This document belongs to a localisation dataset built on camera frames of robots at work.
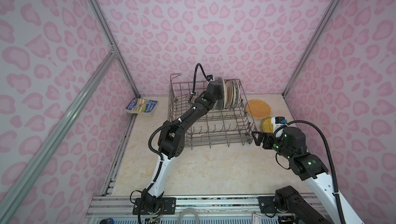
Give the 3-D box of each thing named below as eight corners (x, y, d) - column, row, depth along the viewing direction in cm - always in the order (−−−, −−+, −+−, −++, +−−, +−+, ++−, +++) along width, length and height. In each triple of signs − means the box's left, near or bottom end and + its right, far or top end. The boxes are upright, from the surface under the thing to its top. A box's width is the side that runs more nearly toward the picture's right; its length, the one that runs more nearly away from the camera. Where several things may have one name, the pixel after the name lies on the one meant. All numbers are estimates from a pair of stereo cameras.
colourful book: (122, 111, 113) (120, 108, 111) (130, 99, 121) (129, 96, 118) (151, 115, 110) (150, 113, 108) (157, 103, 118) (156, 100, 115)
